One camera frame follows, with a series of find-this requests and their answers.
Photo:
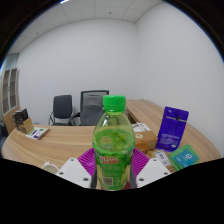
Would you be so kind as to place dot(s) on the white green leaflet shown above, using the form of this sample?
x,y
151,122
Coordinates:
x,y
37,133

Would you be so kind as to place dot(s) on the green packet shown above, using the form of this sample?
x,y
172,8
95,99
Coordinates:
x,y
185,157

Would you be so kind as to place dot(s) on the white sheet with round print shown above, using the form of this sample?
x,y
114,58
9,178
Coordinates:
x,y
141,126

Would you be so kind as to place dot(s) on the purple standing pouch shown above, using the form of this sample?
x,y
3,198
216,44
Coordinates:
x,y
172,128

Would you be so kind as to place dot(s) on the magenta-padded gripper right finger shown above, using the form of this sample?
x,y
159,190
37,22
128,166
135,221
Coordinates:
x,y
150,170

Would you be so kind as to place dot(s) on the grey mesh office chair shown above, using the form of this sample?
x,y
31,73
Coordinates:
x,y
91,110

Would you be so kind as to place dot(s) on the wooden side desk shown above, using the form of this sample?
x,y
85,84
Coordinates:
x,y
146,110

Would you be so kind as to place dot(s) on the orange-brown box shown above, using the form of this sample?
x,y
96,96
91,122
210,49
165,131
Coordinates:
x,y
146,141

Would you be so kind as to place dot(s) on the wooden glass-door shelf cabinet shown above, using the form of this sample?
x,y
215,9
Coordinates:
x,y
10,96

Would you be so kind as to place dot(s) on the black office chair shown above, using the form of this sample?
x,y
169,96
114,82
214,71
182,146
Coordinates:
x,y
62,106

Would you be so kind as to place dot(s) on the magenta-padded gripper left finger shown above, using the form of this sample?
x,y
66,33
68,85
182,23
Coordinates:
x,y
75,170

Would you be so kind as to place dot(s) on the dark brown printed box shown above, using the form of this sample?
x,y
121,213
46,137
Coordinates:
x,y
20,116

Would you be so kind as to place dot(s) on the green drink bottle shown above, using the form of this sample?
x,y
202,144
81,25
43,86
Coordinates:
x,y
113,146

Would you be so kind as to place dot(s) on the tan cardboard box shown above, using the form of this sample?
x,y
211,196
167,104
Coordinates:
x,y
28,126

